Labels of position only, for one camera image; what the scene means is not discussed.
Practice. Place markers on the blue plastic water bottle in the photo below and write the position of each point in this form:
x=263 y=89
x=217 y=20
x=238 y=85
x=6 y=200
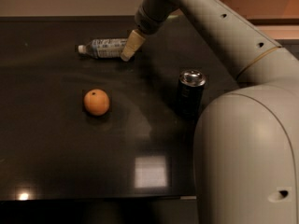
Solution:
x=103 y=48

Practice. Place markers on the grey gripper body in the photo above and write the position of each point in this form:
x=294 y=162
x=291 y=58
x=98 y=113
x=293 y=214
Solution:
x=149 y=24

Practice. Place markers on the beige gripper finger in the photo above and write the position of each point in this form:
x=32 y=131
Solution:
x=134 y=42

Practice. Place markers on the orange fruit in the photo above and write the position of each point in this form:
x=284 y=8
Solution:
x=96 y=102

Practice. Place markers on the black drink can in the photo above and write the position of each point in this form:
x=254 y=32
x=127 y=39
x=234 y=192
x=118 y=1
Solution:
x=190 y=90

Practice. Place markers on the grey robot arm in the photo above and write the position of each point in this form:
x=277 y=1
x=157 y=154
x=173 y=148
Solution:
x=246 y=142

